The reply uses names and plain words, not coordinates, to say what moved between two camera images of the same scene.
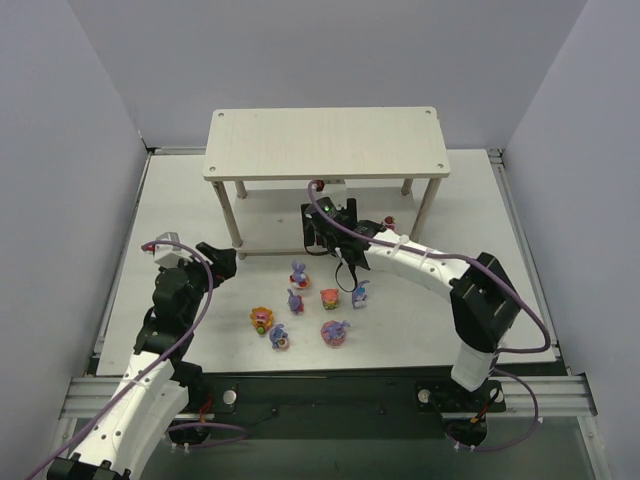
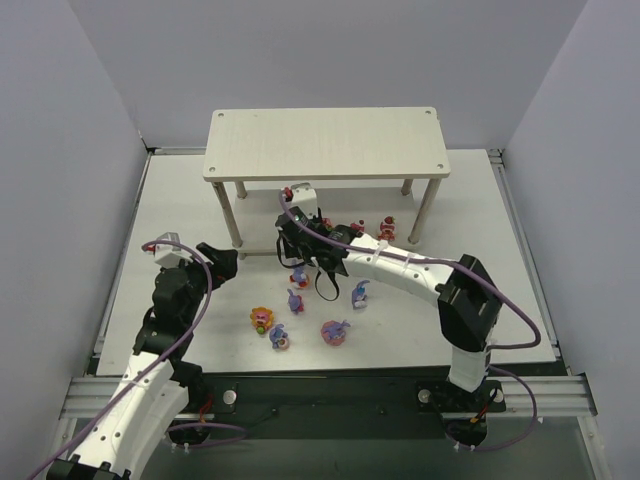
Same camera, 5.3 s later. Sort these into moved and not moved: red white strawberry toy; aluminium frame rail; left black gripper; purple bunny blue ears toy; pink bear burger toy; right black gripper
Moved: pink bear burger toy; right black gripper
Not moved: purple bunny blue ears toy; left black gripper; red white strawberry toy; aluminium frame rail
